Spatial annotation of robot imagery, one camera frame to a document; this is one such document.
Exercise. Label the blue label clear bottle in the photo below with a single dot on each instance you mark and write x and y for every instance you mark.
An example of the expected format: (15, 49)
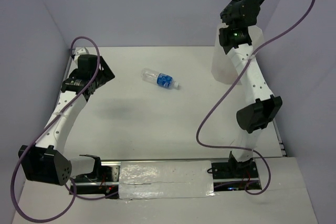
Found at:
(160, 79)

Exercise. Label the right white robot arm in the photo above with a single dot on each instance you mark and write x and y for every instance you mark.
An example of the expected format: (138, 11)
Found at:
(262, 106)

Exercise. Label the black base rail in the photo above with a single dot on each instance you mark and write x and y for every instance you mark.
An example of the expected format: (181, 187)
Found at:
(223, 180)

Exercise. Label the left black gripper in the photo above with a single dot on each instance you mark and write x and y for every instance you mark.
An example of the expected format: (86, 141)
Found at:
(106, 74)

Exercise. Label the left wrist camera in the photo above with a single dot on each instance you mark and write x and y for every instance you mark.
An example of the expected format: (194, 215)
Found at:
(80, 51)

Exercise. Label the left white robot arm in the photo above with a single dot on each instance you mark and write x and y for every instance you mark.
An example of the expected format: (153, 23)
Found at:
(44, 162)

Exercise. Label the silver tape sheet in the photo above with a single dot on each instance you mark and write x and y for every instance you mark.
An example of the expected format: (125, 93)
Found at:
(156, 180)

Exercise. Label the white plastic bin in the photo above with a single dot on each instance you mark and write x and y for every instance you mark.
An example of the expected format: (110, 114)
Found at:
(223, 69)

